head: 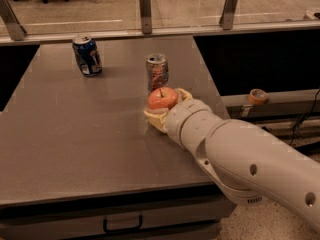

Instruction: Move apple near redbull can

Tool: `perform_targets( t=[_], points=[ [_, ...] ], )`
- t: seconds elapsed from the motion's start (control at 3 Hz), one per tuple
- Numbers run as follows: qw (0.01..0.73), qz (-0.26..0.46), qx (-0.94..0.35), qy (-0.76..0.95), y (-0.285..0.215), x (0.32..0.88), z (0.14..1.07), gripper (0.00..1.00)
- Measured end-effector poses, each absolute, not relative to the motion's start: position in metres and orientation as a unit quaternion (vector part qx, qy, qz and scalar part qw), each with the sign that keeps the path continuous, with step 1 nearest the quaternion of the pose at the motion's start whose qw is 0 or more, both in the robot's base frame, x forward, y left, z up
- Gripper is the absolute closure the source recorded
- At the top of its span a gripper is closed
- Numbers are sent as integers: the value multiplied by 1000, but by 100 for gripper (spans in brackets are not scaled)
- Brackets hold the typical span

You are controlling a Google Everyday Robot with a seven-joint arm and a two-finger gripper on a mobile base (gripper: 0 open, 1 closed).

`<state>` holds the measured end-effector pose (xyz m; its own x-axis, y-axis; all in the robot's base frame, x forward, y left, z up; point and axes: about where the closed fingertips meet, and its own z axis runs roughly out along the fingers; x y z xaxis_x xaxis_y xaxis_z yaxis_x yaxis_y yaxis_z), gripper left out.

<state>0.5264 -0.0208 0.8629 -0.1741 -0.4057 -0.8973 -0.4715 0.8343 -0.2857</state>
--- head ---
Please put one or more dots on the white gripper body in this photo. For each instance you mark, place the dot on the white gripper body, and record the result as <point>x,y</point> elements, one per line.
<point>179,116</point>

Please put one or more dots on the orange tape roll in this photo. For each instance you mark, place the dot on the orange tape roll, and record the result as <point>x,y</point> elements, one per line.
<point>258,96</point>

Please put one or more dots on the metal bracket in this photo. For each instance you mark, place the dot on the metal bracket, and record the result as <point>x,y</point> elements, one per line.
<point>14,28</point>
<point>227,18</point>
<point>145,16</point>

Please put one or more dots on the silver redbull can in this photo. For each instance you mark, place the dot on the silver redbull can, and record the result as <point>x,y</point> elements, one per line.
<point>157,71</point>

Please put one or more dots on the left metal bracket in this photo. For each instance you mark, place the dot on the left metal bracket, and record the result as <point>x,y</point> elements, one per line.
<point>14,28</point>

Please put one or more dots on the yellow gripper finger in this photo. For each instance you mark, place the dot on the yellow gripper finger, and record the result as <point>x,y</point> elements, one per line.
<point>183,95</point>
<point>157,118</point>

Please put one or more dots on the blue pepsi can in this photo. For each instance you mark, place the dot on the blue pepsi can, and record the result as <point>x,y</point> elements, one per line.
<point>87,55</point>

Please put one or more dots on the red apple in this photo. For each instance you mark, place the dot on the red apple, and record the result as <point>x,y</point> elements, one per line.
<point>163,97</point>

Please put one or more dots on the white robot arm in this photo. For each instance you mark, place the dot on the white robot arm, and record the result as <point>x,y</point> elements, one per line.
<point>247,163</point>

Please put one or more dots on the right metal bracket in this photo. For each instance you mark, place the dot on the right metal bracket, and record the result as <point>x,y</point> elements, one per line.
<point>227,18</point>

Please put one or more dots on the middle metal bracket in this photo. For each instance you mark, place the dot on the middle metal bracket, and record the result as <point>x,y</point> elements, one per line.
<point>145,16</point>

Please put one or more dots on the black drawer handle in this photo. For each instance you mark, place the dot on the black drawer handle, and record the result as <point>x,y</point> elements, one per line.
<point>122,223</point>

